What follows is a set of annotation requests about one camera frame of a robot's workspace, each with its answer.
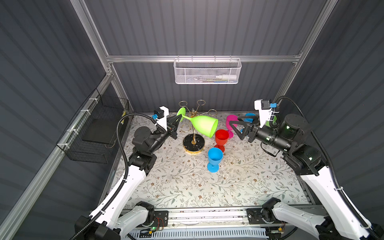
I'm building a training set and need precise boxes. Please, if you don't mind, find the red wine glass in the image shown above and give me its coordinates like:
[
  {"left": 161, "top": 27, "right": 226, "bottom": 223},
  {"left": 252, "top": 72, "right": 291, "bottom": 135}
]
[{"left": 215, "top": 130, "right": 229, "bottom": 153}]

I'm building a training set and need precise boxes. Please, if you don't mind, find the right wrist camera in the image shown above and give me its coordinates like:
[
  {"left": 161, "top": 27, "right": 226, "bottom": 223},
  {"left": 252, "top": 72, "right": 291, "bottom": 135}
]
[{"left": 254, "top": 100, "right": 277, "bottom": 128}]

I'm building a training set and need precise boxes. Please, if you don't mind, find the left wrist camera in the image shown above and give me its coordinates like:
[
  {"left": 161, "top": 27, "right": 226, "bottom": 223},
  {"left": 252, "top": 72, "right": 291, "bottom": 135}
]
[{"left": 152, "top": 106, "right": 169, "bottom": 131}]

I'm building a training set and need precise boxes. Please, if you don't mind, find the right black corrugated cable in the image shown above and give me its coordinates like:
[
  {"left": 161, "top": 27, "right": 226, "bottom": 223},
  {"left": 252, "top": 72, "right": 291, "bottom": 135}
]
[{"left": 274, "top": 95, "right": 382, "bottom": 240}]

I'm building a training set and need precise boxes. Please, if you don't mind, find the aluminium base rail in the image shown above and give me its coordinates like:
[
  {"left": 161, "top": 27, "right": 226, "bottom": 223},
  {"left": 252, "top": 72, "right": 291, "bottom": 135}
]
[{"left": 86, "top": 205, "right": 331, "bottom": 233}]

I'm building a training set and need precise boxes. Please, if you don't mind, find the aluminium corner frame post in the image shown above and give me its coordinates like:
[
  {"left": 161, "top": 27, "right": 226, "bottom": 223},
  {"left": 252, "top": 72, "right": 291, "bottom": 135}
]
[{"left": 70, "top": 0, "right": 135, "bottom": 112}]

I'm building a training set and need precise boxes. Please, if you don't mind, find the white mesh wall basket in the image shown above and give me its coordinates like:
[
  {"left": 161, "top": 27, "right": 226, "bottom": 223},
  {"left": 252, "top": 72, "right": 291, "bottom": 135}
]
[{"left": 173, "top": 57, "right": 242, "bottom": 85}]

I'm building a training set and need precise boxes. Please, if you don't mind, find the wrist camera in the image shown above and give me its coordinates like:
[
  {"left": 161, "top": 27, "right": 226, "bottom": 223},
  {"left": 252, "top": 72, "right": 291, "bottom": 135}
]
[
  {"left": 254, "top": 100, "right": 277, "bottom": 128},
  {"left": 152, "top": 106, "right": 169, "bottom": 131}
]

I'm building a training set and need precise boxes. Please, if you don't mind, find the gold wire glass rack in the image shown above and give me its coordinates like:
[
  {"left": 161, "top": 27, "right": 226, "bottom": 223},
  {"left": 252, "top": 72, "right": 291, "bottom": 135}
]
[{"left": 179, "top": 100, "right": 217, "bottom": 155}]

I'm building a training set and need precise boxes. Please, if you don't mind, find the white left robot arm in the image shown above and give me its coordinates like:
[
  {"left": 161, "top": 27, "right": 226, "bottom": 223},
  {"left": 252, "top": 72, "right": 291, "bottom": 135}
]
[{"left": 72, "top": 114, "right": 183, "bottom": 240}]

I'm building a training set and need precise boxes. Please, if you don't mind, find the white vented cover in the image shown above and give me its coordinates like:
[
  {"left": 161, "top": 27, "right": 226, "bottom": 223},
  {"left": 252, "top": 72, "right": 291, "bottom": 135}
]
[{"left": 130, "top": 227, "right": 270, "bottom": 240}]

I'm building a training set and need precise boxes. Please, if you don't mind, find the pink wine glass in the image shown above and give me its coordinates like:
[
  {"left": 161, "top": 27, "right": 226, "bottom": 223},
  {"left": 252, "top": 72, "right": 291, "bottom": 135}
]
[{"left": 225, "top": 114, "right": 241, "bottom": 139}]

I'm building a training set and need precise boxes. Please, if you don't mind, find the black wire side basket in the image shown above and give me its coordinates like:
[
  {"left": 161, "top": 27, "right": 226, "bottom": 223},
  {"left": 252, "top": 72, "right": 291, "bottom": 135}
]
[{"left": 57, "top": 91, "right": 130, "bottom": 164}]

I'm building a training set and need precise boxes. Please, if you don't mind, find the left black corrugated cable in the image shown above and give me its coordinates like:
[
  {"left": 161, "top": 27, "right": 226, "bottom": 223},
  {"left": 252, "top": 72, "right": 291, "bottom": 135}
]
[{"left": 69, "top": 113, "right": 160, "bottom": 240}]

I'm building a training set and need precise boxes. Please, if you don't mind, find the blue wine glass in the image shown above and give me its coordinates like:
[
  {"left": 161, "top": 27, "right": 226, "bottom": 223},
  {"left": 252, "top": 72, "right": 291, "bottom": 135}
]
[
  {"left": 207, "top": 148, "right": 224, "bottom": 173},
  {"left": 243, "top": 113, "right": 256, "bottom": 123}
]

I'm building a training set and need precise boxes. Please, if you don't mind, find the right aluminium corner post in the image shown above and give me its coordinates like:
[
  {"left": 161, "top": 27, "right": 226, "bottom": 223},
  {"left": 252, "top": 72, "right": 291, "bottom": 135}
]
[{"left": 274, "top": 0, "right": 338, "bottom": 102}]

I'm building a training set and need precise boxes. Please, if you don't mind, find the black corrugated cable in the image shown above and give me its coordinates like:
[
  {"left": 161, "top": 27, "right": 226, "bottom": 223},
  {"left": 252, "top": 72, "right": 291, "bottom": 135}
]
[
  {"left": 69, "top": 113, "right": 160, "bottom": 240},
  {"left": 274, "top": 95, "right": 382, "bottom": 240}
]

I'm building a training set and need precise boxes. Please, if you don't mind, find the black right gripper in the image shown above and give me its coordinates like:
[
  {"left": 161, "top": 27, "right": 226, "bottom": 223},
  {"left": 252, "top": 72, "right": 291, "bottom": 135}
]
[{"left": 227, "top": 114, "right": 288, "bottom": 154}]

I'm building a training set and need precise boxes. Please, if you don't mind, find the green wine glass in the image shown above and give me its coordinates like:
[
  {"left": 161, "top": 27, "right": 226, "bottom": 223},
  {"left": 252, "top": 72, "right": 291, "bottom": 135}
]
[
  {"left": 265, "top": 116, "right": 278, "bottom": 127},
  {"left": 177, "top": 107, "right": 219, "bottom": 138}
]

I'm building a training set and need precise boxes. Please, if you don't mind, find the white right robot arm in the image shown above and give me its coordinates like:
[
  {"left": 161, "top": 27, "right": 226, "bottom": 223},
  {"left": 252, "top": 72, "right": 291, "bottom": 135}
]
[{"left": 230, "top": 114, "right": 384, "bottom": 240}]

